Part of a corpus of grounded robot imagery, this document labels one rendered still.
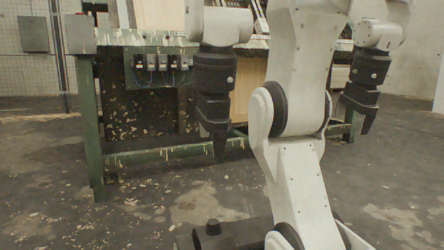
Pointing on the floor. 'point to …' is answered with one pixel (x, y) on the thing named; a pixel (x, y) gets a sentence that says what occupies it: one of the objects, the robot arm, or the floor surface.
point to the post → (92, 127)
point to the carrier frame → (165, 117)
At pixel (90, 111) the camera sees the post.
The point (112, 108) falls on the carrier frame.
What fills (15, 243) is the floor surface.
